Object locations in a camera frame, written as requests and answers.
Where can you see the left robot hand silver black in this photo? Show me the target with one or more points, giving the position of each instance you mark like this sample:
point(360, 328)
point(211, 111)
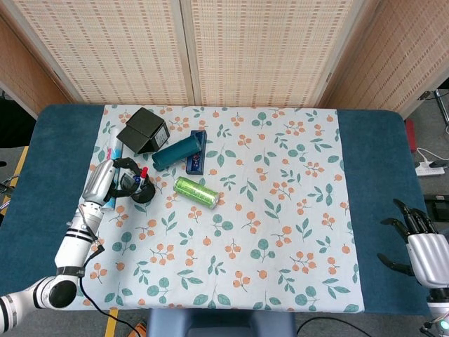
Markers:
point(100, 180)

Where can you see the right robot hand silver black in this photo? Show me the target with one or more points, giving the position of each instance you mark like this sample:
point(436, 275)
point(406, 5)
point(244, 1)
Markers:
point(428, 256)

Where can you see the blue capped white marker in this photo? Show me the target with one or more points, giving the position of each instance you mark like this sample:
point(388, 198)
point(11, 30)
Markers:
point(135, 179)

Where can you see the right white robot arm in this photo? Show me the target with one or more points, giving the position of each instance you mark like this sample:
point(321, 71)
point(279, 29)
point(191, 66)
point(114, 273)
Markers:
point(440, 305)

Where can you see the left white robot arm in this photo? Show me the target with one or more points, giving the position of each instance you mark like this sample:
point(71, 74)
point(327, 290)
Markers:
point(73, 245)

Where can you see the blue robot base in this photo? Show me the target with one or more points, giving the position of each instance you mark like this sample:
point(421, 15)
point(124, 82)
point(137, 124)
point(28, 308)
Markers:
point(221, 323)

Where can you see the red capped marker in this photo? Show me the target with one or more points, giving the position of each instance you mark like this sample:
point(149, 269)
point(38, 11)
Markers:
point(144, 172)

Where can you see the black mesh pen cup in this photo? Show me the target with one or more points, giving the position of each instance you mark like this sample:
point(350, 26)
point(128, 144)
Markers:
point(144, 196)

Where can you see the blue white paper roll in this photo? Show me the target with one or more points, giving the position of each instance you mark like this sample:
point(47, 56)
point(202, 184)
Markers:
point(115, 140)

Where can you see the black floor box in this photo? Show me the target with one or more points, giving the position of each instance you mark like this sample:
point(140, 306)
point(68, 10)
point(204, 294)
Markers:
point(438, 207)

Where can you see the blue table cover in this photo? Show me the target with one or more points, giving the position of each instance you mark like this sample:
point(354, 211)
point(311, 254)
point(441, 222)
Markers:
point(52, 147)

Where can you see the black cardboard box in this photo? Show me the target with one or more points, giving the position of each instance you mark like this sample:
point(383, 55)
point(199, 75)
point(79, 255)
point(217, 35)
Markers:
point(140, 130)

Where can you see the teal rectangular box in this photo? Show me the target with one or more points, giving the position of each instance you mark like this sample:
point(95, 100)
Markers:
point(175, 153)

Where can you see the white power strip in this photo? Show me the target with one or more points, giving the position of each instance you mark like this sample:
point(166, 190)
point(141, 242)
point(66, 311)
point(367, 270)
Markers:
point(429, 171)

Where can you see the green drink can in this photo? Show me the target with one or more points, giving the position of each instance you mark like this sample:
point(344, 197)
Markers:
point(196, 192)

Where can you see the dark blue box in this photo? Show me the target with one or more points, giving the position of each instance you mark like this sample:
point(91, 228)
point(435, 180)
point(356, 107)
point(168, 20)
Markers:
point(196, 165)

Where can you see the red floor object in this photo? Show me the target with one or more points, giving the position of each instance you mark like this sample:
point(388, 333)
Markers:
point(411, 137)

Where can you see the floral fruit tablecloth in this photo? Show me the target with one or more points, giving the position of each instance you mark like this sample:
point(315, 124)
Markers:
point(245, 210)

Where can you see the woven bamboo folding screen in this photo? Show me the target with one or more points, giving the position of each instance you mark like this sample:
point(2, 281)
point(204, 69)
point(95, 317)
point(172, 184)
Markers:
point(263, 52)

